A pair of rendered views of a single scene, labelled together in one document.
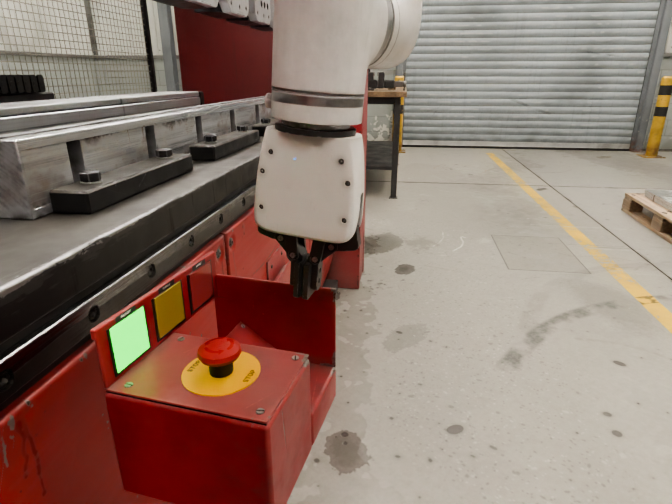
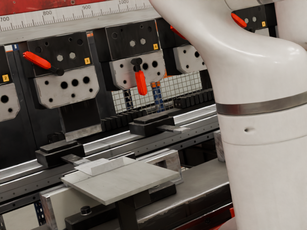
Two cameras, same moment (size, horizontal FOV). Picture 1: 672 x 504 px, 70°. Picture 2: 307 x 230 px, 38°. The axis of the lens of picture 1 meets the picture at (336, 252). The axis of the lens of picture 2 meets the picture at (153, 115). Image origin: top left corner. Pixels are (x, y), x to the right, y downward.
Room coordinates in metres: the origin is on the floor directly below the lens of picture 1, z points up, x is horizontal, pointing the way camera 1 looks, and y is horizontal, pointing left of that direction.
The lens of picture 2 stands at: (-0.41, -0.53, 1.29)
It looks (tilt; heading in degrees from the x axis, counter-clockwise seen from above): 10 degrees down; 52
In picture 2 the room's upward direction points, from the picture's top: 11 degrees counter-clockwise
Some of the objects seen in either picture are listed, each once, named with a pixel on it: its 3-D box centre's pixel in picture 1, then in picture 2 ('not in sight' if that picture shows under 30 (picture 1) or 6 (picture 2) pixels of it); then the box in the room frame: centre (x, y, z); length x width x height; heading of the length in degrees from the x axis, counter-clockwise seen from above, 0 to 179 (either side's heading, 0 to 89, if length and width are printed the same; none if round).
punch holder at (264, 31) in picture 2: not in sight; (240, 31); (0.71, 0.37, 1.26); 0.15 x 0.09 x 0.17; 171
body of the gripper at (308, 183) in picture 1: (312, 175); not in sight; (0.46, 0.02, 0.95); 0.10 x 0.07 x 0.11; 74
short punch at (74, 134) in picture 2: not in sight; (80, 118); (0.14, 0.46, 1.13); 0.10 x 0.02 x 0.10; 171
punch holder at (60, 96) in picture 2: not in sight; (60, 70); (0.11, 0.46, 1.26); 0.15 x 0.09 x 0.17; 171
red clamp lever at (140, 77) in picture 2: not in sight; (138, 76); (0.28, 0.37, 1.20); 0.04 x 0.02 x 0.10; 81
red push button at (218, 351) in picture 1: (220, 361); not in sight; (0.38, 0.11, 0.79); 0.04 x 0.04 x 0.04
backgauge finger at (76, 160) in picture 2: not in sight; (67, 154); (0.16, 0.62, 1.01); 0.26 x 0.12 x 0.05; 81
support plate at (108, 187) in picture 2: not in sight; (116, 177); (0.12, 0.32, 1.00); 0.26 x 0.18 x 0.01; 81
